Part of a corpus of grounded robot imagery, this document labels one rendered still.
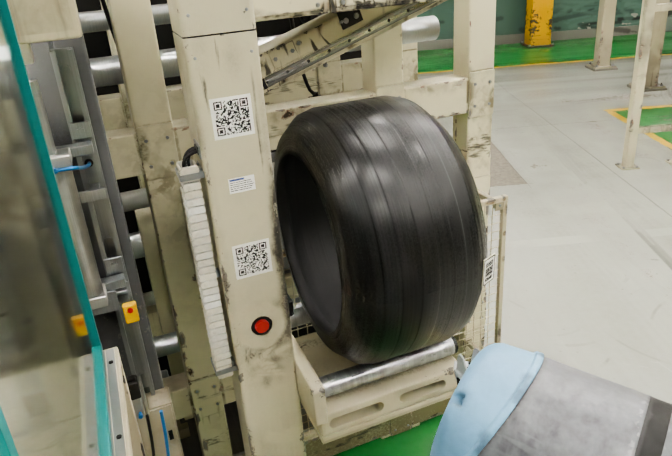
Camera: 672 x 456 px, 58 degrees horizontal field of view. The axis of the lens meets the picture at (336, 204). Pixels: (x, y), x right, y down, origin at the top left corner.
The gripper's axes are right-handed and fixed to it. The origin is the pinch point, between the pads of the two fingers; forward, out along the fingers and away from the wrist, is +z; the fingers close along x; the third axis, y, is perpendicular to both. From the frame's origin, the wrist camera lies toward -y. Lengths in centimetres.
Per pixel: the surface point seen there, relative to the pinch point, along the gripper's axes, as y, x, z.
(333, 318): -4.2, 11.1, 40.8
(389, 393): -12.8, 8.3, 16.7
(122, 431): 23, 60, -21
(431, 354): -7.8, -3.8, 18.4
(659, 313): -88, -178, 106
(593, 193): -73, -259, 233
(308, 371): -3.5, 24.8, 20.5
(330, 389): -8.1, 21.2, 18.3
